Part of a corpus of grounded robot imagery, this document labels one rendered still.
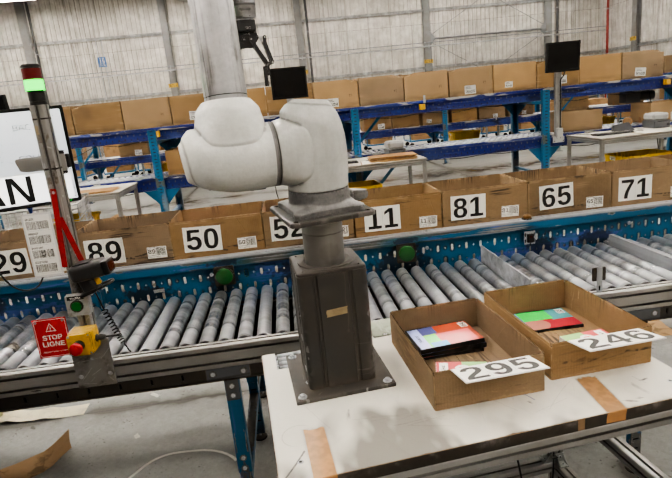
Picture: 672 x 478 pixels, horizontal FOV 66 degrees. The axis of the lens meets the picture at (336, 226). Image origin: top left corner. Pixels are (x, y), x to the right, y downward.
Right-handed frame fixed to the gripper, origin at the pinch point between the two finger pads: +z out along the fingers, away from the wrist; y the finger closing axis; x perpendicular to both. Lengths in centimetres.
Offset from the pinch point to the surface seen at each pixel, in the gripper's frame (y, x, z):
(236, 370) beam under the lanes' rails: -24, -32, 91
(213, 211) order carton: -14, 58, 58
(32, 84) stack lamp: -65, -17, -4
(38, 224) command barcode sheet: -73, -17, 35
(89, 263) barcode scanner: -60, -26, 47
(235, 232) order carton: -9, 27, 61
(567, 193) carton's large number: 134, -11, 60
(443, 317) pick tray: 37, -62, 74
